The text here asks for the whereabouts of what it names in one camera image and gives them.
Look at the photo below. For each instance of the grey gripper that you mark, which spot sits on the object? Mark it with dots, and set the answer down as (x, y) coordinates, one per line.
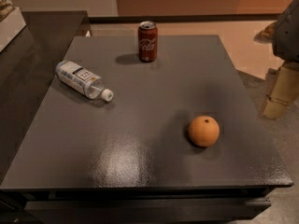
(287, 36)

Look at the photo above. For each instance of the orange fruit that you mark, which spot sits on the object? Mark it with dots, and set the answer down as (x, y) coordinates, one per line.
(204, 131)

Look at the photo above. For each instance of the white box on side table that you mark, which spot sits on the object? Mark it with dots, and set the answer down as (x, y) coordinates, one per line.
(10, 27)

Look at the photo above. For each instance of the dark grey table frame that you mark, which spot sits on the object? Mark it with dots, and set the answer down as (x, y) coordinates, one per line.
(125, 206)

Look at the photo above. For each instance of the clear plastic water bottle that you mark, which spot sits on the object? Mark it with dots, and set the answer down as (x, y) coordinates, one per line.
(84, 81)

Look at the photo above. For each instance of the red cola can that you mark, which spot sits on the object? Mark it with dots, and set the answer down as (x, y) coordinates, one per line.
(147, 41)

